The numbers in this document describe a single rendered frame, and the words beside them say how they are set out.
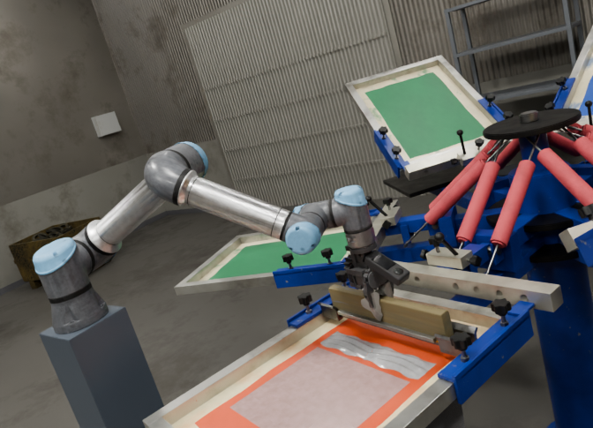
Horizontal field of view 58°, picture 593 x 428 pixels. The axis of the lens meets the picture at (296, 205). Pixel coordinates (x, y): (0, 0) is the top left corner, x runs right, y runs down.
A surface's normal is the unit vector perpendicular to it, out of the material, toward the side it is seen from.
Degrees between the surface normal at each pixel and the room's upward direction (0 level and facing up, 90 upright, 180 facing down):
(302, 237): 90
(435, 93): 32
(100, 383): 90
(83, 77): 90
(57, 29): 90
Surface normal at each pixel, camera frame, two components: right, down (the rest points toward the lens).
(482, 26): -0.59, 0.36
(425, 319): -0.75, 0.36
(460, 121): -0.16, -0.69
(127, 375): 0.76, -0.06
